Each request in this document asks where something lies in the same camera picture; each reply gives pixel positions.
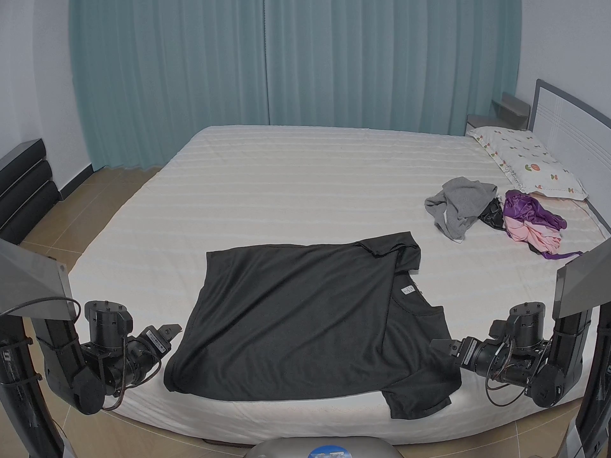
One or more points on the blue-green curtain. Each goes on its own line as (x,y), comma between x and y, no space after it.
(382,50)
(167,65)

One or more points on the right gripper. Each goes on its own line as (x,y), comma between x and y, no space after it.
(482,356)

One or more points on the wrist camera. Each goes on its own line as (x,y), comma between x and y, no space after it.
(128,325)
(499,329)

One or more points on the grey bedside table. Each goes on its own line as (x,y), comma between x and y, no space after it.
(510,110)

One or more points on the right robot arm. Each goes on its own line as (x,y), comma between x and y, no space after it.
(568,341)

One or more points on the small black garment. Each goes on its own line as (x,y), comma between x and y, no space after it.
(491,215)

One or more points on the purple garment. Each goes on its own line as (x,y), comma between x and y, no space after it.
(525,208)

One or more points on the black chest of drawers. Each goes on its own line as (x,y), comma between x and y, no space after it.
(24,184)

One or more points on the grey garment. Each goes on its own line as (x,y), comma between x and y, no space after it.
(463,203)

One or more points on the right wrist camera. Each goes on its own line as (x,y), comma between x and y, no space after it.
(499,329)

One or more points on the bed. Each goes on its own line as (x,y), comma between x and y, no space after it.
(310,184)

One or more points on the black T-shirt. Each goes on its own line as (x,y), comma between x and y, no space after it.
(296,317)

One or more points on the white printed pillow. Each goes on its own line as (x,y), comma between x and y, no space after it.
(525,160)

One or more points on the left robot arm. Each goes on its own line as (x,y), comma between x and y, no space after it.
(62,351)

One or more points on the pink garment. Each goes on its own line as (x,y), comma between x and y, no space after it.
(530,234)

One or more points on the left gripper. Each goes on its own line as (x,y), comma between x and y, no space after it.
(143,356)

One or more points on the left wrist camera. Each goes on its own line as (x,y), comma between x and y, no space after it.
(128,325)

